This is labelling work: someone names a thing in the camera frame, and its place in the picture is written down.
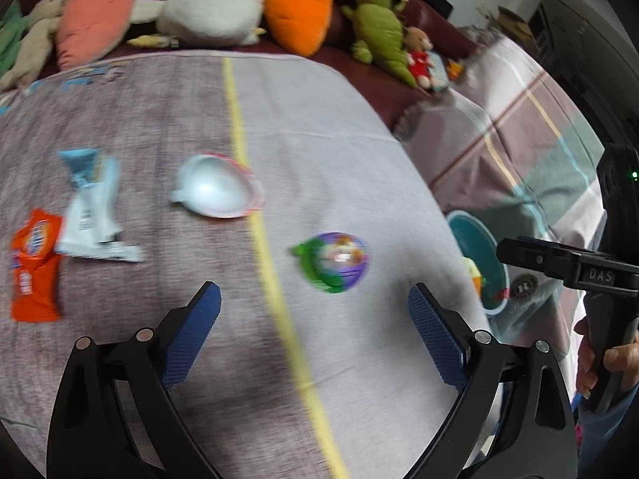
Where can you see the plaid bedsheet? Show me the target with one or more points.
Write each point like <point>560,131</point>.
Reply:
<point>524,134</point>

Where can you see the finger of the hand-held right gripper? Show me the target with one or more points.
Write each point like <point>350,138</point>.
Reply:
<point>534,257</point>

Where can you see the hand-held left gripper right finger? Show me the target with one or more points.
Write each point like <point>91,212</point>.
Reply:
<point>434,329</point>

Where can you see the person's right hand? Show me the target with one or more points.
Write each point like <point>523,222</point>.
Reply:
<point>621,362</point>

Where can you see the grey bag with round emblem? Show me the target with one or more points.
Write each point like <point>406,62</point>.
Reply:
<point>529,299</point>

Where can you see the beige rabbit plush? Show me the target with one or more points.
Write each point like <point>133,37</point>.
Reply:
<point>35,40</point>

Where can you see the red soda can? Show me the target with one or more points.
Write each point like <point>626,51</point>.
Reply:
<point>501,295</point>

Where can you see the orange carrot plush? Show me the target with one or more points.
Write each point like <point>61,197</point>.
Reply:
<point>299,10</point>

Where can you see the light blue small pouch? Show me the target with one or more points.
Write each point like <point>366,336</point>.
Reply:
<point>440,72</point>

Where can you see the teal trash bin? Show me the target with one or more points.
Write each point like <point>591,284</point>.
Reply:
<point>469,239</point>

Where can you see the white rabbit plush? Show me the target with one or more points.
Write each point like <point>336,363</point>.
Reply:
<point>209,10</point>

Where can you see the cardboard box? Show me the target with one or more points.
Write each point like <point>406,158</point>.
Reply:
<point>514,22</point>

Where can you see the person's right forearm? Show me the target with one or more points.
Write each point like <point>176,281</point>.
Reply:
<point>604,434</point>

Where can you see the small brown teddy bear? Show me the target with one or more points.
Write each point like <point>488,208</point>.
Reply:
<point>419,60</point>

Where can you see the pink carrot plush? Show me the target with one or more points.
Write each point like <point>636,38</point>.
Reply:
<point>95,10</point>

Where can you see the white egg-shaped plastic shell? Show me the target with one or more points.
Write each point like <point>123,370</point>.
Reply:
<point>214,184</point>

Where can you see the green plush toy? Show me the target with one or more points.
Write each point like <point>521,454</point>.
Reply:
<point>7,35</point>

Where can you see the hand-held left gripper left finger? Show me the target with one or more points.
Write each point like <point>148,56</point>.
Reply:
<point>194,329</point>

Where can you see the green dinosaur plush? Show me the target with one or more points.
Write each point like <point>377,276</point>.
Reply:
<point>379,25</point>

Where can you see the purple green egg-shaped shell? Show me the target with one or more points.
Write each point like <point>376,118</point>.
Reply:
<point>334,259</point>

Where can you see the orange snack packet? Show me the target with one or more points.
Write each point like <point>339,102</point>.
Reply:
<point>35,269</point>

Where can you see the dark red sofa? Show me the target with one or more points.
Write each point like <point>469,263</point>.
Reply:
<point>434,25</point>

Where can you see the white light-blue wrapper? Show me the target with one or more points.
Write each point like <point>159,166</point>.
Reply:
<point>90,214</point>

